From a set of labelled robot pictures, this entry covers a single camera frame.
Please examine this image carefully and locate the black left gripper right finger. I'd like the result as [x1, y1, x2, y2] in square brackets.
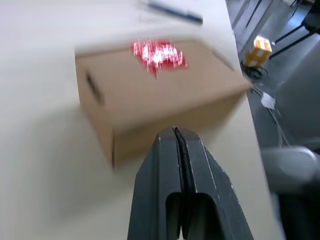
[174, 127, 254, 240]

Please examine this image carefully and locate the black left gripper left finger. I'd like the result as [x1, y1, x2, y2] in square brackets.
[127, 128, 185, 240]

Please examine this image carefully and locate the brown cardboard box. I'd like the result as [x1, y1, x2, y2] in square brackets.
[74, 37, 254, 171]

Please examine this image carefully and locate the blue pen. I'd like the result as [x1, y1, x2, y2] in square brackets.
[146, 0, 204, 25]

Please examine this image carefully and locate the yellow white box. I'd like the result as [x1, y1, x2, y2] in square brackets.
[244, 35, 274, 68]

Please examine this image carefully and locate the silver robot body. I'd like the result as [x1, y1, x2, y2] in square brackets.
[259, 145, 320, 194]

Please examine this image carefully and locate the white power adapter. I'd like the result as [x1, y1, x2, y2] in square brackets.
[260, 93, 276, 110]

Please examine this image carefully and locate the black office chair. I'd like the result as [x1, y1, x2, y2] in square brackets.
[269, 0, 320, 60]

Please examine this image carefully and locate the black coiled cable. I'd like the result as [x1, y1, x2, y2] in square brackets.
[240, 62, 269, 81]

